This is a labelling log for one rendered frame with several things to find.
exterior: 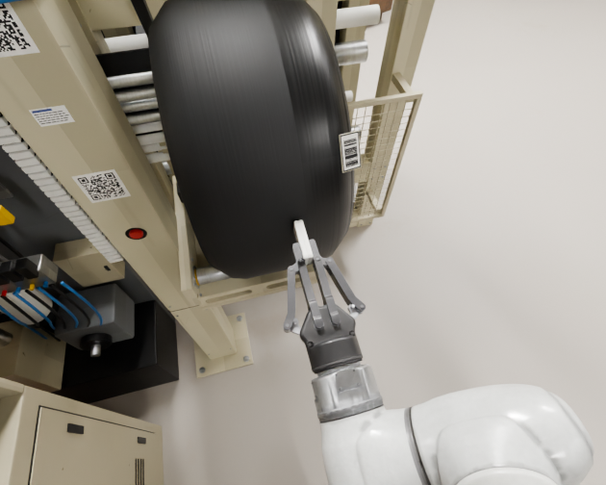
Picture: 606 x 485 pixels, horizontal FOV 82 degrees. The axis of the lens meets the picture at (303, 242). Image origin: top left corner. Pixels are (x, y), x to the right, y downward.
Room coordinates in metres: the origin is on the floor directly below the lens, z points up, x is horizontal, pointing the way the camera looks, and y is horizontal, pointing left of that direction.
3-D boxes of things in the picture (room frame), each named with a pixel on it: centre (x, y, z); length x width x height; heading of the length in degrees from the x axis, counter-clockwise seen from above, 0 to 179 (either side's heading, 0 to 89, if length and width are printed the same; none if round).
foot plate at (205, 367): (0.52, 0.40, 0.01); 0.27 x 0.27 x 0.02; 15
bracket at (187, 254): (0.56, 0.33, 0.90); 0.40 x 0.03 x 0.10; 15
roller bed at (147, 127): (0.91, 0.47, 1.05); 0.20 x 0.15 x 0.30; 105
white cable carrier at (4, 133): (0.47, 0.48, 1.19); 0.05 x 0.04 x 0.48; 15
